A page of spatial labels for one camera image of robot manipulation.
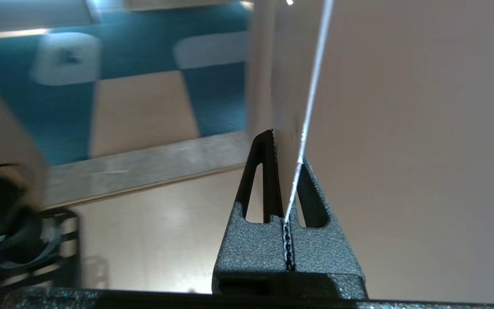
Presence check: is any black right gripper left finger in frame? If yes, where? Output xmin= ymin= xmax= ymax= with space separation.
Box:
xmin=213 ymin=130 xmax=289 ymax=297

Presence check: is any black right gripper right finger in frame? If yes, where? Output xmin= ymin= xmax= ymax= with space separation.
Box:
xmin=287 ymin=157 xmax=365 ymax=299

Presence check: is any grey do-not-disturb door sign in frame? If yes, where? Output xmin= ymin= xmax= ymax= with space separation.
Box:
xmin=271 ymin=0 xmax=335 ymax=226

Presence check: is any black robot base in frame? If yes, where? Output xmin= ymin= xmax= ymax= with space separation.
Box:
xmin=0 ymin=163 xmax=80 ymax=292

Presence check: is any beige door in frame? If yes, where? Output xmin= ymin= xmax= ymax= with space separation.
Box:
xmin=273 ymin=0 xmax=494 ymax=305

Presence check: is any grey marble threshold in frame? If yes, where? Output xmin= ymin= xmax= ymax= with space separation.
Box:
xmin=43 ymin=131 xmax=250 ymax=209

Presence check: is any blue carpet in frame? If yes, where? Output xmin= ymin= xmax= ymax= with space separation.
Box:
xmin=0 ymin=0 xmax=252 ymax=166

